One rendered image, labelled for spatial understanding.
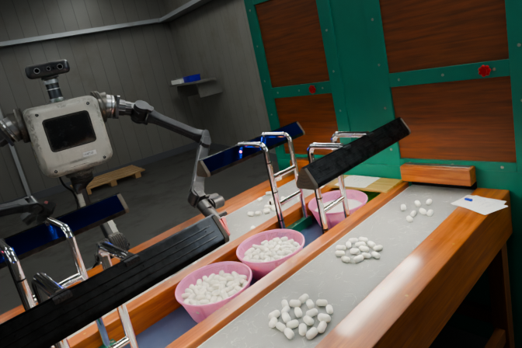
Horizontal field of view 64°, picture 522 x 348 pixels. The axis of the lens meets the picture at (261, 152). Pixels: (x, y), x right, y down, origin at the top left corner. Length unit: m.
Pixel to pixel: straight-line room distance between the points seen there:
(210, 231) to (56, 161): 1.23
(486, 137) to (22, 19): 6.72
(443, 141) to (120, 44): 6.39
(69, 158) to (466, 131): 1.76
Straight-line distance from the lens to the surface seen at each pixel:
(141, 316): 1.55
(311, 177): 1.30
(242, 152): 1.83
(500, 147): 1.87
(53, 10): 7.57
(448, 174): 1.89
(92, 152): 2.18
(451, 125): 1.90
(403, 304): 1.24
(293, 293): 1.39
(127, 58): 7.66
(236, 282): 1.52
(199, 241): 1.04
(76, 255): 1.36
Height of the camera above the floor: 1.48
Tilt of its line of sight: 13 degrees down
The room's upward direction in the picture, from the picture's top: 12 degrees counter-clockwise
